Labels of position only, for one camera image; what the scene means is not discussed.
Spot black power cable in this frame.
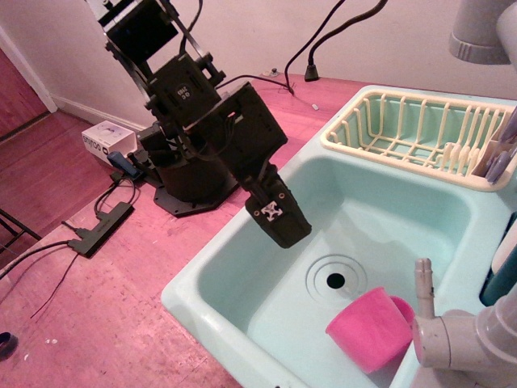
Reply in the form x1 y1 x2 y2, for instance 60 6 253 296
284 0 348 96

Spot cream dish rack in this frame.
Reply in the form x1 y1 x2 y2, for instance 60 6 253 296
321 86 516 192

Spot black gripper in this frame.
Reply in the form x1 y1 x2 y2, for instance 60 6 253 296
145 54 312 247

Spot purple utensils in rack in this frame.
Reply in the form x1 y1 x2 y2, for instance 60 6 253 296
485 109 516 184

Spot teal toy sink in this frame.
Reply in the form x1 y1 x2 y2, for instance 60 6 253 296
160 84 517 388

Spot dark round object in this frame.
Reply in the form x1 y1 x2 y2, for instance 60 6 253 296
0 331 19 361

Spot white cardboard box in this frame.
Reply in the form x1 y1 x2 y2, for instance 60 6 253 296
82 120 137 165

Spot black gooseneck cable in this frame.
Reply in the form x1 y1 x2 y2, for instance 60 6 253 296
303 0 389 82

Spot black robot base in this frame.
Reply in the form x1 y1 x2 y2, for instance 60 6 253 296
131 120 243 218

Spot beige toy faucet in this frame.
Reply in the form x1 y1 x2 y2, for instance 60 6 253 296
411 258 516 387

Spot pink plastic cup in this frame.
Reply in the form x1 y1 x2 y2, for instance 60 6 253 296
326 287 415 374

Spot black usb hub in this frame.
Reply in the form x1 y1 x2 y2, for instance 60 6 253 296
61 202 134 259

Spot grey lamp head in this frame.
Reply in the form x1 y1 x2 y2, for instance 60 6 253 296
448 0 516 65

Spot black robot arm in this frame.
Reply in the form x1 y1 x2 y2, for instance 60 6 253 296
90 1 311 248

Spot blue clamp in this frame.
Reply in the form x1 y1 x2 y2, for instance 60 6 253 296
107 151 143 180

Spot dark teal bottle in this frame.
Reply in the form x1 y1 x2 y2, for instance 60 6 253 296
480 213 516 306

